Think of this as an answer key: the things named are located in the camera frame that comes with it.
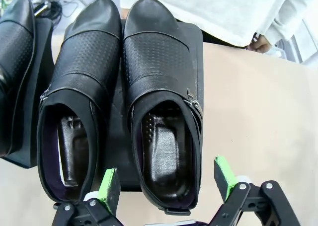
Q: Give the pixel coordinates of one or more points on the black slanted shoe stand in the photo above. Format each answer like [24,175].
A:
[196,52]
[37,99]

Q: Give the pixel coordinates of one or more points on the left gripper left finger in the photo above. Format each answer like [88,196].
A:
[109,186]

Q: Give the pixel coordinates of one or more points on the person's left forearm grey sleeve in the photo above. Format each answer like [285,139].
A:
[280,20]

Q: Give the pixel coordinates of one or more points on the person's left hand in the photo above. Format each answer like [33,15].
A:
[261,44]

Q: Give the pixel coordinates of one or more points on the person in grey sweatshirt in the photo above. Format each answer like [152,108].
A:
[223,10]

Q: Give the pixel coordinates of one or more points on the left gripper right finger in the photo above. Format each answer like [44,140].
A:
[224,176]

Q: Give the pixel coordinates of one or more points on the black leather loafer shoe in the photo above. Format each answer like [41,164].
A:
[87,62]
[15,44]
[156,57]

